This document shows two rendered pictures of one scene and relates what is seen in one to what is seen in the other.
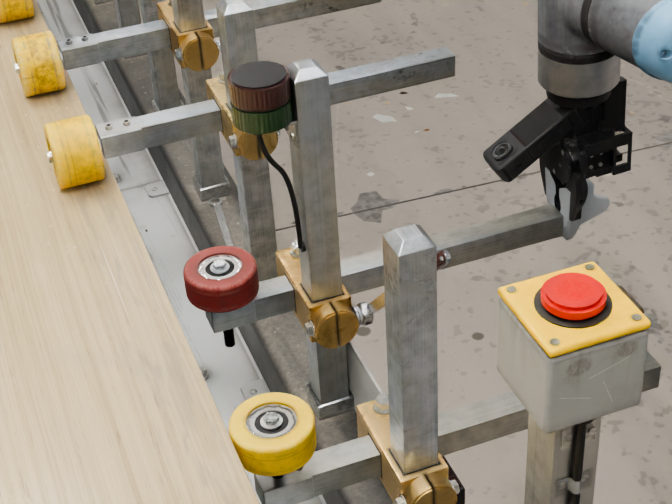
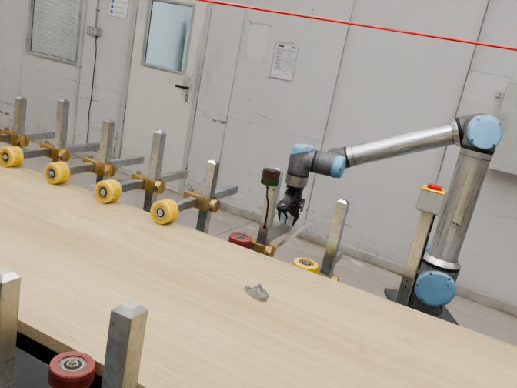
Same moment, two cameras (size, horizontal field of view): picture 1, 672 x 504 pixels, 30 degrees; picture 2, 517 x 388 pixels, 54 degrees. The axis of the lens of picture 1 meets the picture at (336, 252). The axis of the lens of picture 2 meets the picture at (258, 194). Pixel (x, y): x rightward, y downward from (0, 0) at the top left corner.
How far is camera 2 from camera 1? 1.34 m
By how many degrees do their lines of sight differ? 48
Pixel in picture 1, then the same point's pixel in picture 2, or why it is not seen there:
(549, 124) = (292, 195)
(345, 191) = not seen: hidden behind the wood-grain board
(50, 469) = (271, 280)
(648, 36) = (335, 165)
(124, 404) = (266, 265)
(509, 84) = not seen: hidden behind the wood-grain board
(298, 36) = not seen: outside the picture
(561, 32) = (301, 168)
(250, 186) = (205, 224)
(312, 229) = (270, 220)
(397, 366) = (335, 240)
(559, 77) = (298, 182)
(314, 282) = (266, 238)
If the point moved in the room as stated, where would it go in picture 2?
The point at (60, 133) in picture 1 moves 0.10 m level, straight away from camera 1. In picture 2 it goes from (168, 202) to (145, 194)
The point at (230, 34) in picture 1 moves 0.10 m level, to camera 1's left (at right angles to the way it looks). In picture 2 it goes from (215, 170) to (193, 171)
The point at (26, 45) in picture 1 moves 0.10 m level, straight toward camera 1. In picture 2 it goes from (110, 182) to (131, 191)
